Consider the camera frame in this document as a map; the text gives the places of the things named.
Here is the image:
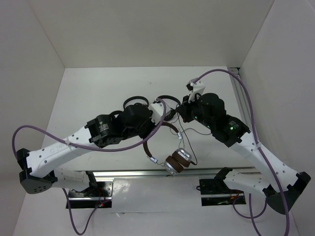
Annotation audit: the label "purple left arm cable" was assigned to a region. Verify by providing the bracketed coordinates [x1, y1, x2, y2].
[11, 98, 167, 154]

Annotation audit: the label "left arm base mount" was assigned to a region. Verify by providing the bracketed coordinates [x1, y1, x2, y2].
[68, 171, 114, 209]

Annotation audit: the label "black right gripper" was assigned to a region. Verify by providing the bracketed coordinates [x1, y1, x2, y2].
[175, 92, 213, 129]

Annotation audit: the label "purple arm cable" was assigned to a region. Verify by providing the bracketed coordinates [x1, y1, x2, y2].
[11, 98, 167, 154]
[195, 69, 290, 236]

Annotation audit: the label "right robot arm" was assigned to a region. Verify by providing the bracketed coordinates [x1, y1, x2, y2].
[177, 93, 311, 214]

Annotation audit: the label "brown silver over-ear headphones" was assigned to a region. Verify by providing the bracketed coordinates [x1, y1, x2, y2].
[142, 122, 192, 177]

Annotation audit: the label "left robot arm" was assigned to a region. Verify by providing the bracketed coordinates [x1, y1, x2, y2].
[17, 103, 163, 196]

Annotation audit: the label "aluminium side rail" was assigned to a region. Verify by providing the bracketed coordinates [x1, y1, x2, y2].
[228, 67, 249, 118]

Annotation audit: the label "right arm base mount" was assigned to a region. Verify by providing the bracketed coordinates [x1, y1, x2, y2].
[196, 178, 246, 207]

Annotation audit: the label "black on-ear headphones left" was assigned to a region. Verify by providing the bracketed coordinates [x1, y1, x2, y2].
[123, 95, 149, 109]

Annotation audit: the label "aluminium front rail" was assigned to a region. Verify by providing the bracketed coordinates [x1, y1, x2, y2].
[92, 168, 256, 178]

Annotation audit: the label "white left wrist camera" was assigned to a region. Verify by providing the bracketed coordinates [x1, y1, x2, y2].
[148, 102, 171, 124]

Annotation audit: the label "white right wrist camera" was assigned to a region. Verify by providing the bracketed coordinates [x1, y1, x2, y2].
[186, 79, 205, 103]

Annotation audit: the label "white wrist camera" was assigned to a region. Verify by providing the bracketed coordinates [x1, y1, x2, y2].
[148, 102, 171, 124]
[186, 79, 205, 103]

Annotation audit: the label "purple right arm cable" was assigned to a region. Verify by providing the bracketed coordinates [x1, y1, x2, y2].
[195, 69, 290, 236]

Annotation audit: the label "thin black headphone cable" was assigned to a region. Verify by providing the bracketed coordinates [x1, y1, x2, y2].
[169, 118, 212, 166]

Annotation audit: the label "black on-ear headphones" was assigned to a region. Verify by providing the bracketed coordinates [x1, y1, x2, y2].
[123, 95, 149, 109]
[158, 95, 181, 121]

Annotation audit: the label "black on-ear headphones right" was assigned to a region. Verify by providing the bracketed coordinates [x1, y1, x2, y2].
[158, 95, 181, 121]

